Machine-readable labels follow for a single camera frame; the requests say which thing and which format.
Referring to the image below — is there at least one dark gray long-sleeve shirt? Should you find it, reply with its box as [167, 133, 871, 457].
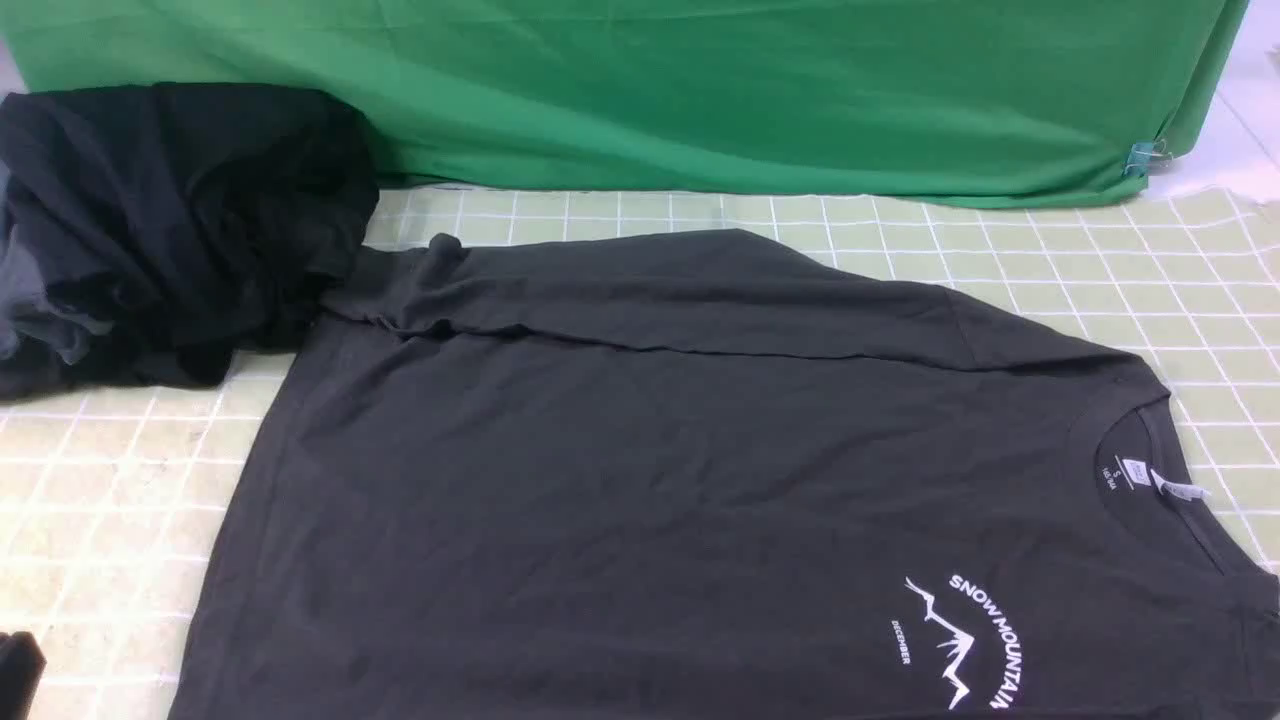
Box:
[170, 231, 1277, 719]

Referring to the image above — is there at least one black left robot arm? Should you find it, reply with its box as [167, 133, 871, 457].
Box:
[0, 632, 47, 720]

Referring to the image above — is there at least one pile of dark clothes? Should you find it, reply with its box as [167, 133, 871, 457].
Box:
[1, 83, 379, 402]

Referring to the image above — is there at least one green backdrop cloth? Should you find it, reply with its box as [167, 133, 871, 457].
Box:
[3, 1, 1248, 209]

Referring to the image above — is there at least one light green checkered tablecloth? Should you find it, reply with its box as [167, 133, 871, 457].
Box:
[1, 186, 1279, 719]

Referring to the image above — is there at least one blue binder clip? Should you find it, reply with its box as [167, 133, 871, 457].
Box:
[1124, 138, 1175, 177]

